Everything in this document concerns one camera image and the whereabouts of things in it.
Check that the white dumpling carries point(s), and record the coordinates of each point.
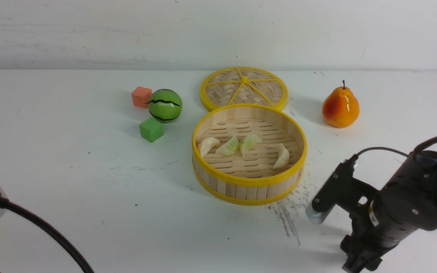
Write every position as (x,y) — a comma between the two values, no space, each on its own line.
(207,145)
(283,157)

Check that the woven bamboo steamer lid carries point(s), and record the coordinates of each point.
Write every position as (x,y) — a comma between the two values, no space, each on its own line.
(243,85)

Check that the green toy watermelon ball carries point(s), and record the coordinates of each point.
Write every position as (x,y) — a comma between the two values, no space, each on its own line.
(165,105)

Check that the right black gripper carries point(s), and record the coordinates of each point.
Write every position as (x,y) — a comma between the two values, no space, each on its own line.
(407,203)

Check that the green-filled dumpling front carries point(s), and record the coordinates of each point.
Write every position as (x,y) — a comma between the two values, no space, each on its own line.
(248,143)

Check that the green-filled dumpling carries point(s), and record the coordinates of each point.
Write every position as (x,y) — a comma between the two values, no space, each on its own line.
(248,143)
(229,148)

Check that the bamboo steamer tray yellow rim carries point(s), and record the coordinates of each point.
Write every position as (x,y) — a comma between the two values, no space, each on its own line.
(249,180)

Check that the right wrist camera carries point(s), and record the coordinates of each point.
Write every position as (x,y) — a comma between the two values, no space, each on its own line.
(343,190)

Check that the orange toy pear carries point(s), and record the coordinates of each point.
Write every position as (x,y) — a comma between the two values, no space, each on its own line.
(341,108)

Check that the green foam cube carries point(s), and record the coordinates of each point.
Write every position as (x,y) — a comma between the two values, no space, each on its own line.
(151,129)

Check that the orange foam cube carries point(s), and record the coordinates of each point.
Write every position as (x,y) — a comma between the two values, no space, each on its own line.
(141,96)

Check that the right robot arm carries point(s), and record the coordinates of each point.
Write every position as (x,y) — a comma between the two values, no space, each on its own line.
(381,219)

